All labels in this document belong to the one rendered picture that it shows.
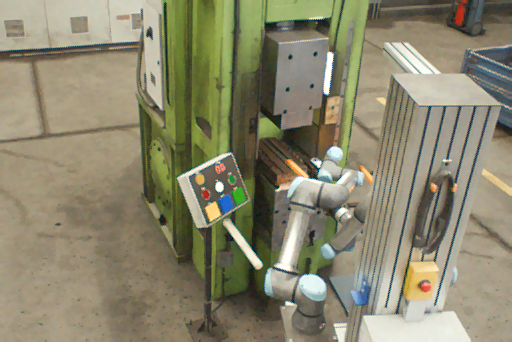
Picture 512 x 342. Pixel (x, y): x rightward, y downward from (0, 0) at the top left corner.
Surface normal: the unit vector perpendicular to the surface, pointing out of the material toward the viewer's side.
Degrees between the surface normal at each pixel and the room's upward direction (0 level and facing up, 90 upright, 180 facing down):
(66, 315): 0
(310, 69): 90
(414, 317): 90
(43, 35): 90
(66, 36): 90
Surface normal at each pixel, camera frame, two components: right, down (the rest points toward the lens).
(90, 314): 0.05, -0.86
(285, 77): 0.44, 0.47
